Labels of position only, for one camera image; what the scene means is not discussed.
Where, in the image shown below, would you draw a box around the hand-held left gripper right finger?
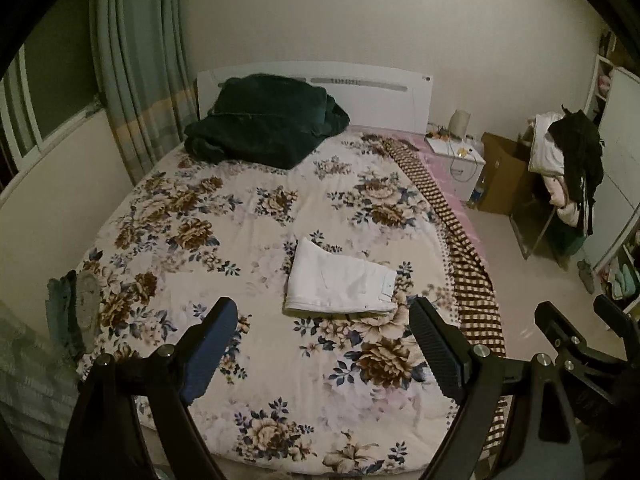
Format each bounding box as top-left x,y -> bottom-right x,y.
409,296 -> 586,480

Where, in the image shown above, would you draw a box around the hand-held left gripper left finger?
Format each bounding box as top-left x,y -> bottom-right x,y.
59,297 -> 238,480

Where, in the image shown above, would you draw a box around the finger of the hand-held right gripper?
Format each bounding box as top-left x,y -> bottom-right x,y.
535,301 -> 631,376
593,294 -> 640,336

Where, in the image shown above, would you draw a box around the white pants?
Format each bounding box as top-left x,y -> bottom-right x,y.
283,237 -> 399,317

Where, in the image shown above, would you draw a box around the folded pale teal clothes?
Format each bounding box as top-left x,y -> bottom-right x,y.
607,260 -> 640,301

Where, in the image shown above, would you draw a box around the dark slipper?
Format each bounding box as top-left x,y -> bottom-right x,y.
576,259 -> 596,295

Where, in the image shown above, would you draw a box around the brown checkered blanket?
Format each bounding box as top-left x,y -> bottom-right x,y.
360,132 -> 516,456

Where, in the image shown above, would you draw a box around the grey folded cloth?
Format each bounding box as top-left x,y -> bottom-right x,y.
75,272 -> 103,331

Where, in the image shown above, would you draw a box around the floral blanket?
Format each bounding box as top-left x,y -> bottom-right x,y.
75,127 -> 506,473

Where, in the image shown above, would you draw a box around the tall cardboard box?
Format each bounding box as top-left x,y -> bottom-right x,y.
479,132 -> 536,216

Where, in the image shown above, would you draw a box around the pile of white pink clothes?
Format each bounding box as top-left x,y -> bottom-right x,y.
527,112 -> 586,228

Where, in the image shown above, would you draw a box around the green striped curtain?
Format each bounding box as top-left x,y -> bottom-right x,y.
0,300 -> 81,461
90,0 -> 201,186

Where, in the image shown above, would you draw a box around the black garment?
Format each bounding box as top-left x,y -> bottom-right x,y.
547,105 -> 606,236

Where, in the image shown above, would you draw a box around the white wardrobe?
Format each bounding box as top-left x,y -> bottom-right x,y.
580,30 -> 640,316

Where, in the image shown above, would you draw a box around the pink bedsheet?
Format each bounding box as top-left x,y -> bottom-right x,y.
350,127 -> 471,221

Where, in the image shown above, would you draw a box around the white nightstand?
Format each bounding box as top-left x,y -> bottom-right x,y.
425,135 -> 487,198

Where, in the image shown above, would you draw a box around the cream table lamp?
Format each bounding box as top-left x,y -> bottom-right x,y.
448,109 -> 472,140

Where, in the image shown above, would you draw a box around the dark green blanket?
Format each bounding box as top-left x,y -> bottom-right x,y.
184,74 -> 351,170

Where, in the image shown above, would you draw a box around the white bed headboard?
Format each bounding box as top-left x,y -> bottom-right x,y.
196,61 -> 433,133

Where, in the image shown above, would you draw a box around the white framed window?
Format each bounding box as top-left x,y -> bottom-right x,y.
0,0 -> 106,181

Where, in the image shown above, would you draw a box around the metal frame chair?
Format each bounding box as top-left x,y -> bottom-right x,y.
510,185 -> 586,266

